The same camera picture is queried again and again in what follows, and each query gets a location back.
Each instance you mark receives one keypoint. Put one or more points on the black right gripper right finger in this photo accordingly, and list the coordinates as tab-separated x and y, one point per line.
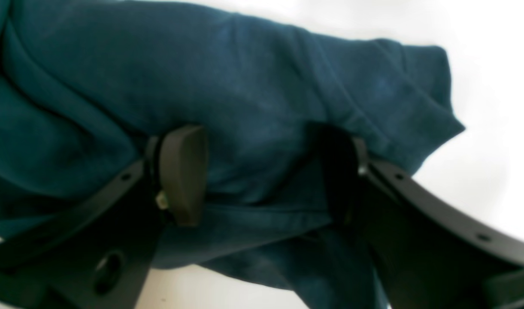
428	254

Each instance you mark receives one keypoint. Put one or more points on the dark navy t-shirt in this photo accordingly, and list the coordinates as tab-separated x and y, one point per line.
85	83

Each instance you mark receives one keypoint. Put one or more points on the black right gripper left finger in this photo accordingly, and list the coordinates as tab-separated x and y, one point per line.
98	254

